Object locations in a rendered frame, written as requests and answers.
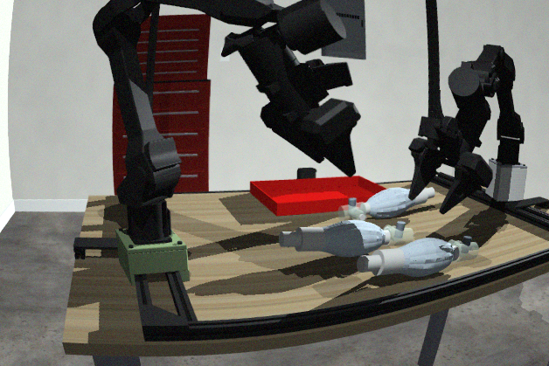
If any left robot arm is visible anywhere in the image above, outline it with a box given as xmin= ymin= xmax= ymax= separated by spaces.
xmin=418 ymin=45 xmax=525 ymax=165

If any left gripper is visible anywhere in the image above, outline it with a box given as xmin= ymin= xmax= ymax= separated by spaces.
xmin=408 ymin=115 xmax=493 ymax=215

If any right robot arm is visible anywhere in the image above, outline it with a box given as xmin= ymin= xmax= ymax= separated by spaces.
xmin=93 ymin=0 xmax=353 ymax=245

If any red tray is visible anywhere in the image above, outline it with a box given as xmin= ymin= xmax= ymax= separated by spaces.
xmin=250 ymin=176 xmax=386 ymax=216

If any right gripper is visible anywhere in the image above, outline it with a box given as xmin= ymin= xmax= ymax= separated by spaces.
xmin=256 ymin=57 xmax=361 ymax=177

